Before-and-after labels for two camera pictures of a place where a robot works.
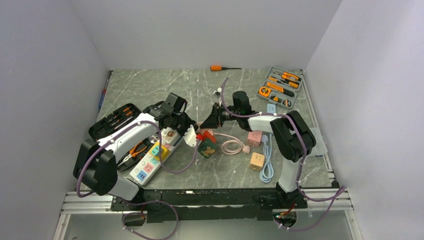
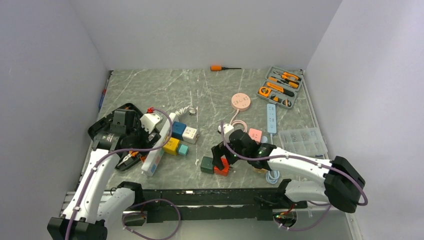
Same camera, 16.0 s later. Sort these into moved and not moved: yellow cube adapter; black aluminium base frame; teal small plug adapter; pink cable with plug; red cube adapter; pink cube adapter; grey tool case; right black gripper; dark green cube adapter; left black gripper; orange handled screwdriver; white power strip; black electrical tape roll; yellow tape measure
Moved: dark green cube adapter; red cube adapter; white power strip; pink cable with plug; teal small plug adapter; yellow cube adapter; right black gripper; left black gripper
Not moved: yellow tape measure; black aluminium base frame; black electrical tape roll; pink cube adapter; grey tool case; orange handled screwdriver
